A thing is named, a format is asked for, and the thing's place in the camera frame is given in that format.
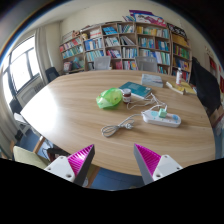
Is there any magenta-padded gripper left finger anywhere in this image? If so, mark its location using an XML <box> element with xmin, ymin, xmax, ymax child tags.
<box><xmin>44</xmin><ymin>143</ymin><xmax>96</xmax><ymax>187</ymax></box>

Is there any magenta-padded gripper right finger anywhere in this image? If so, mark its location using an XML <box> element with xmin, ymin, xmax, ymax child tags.
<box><xmin>133</xmin><ymin>143</ymin><xmax>184</xmax><ymax>186</ymax></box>

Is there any green charger block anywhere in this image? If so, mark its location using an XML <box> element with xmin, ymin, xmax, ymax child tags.
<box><xmin>158</xmin><ymin>107</ymin><xmax>168</xmax><ymax>118</ymax></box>

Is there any white power strip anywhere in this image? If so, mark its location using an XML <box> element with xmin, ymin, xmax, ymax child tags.
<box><xmin>142</xmin><ymin>110</ymin><xmax>182</xmax><ymax>128</ymax></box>

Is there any green upholstered chair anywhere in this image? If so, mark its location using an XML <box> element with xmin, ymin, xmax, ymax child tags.
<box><xmin>12</xmin><ymin>145</ymin><xmax>51</xmax><ymax>170</ymax></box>

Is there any small jar with red label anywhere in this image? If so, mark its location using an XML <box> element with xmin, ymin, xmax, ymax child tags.
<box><xmin>121</xmin><ymin>88</ymin><xmax>132</xmax><ymax>104</ymax></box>

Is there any green plastic bag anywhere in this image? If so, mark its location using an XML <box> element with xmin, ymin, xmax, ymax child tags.
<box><xmin>95</xmin><ymin>87</ymin><xmax>124</xmax><ymax>110</ymax></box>

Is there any teal book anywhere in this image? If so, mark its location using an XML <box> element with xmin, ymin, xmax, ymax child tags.
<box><xmin>118</xmin><ymin>81</ymin><xmax>153</xmax><ymax>100</ymax></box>

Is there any open yellow book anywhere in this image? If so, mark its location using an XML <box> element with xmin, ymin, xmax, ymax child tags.
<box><xmin>165</xmin><ymin>80</ymin><xmax>186</xmax><ymax>96</ymax></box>

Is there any grey book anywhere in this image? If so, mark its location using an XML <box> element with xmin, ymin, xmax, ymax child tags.
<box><xmin>140</xmin><ymin>73</ymin><xmax>165</xmax><ymax>89</ymax></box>

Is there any yellow folder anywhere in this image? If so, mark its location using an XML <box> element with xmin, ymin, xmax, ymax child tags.
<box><xmin>179</xmin><ymin>81</ymin><xmax>198</xmax><ymax>95</ymax></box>

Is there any white bottle with red label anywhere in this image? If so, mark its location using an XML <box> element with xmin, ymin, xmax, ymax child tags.
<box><xmin>175</xmin><ymin>67</ymin><xmax>184</xmax><ymax>86</ymax></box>

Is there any black office chair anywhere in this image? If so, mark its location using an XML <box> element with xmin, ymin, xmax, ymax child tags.
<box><xmin>44</xmin><ymin>66</ymin><xmax>61</xmax><ymax>84</ymax></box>

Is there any dark jacket on chair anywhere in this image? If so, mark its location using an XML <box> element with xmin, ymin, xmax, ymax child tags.
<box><xmin>189</xmin><ymin>57</ymin><xmax>222</xmax><ymax>116</ymax></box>

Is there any grey mesh chair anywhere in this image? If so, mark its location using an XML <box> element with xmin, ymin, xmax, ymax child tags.
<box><xmin>134</xmin><ymin>56</ymin><xmax>159</xmax><ymax>73</ymax></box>
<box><xmin>93</xmin><ymin>55</ymin><xmax>112</xmax><ymax>71</ymax></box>

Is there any window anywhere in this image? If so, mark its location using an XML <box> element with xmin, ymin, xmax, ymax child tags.
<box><xmin>1</xmin><ymin>34</ymin><xmax>43</xmax><ymax>98</ymax></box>

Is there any wooden bookshelf unit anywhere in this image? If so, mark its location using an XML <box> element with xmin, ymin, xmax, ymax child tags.
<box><xmin>58</xmin><ymin>9</ymin><xmax>193</xmax><ymax>84</ymax></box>

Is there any white power strip cord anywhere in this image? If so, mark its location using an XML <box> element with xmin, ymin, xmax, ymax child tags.
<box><xmin>100</xmin><ymin>113</ymin><xmax>144</xmax><ymax>138</ymax></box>

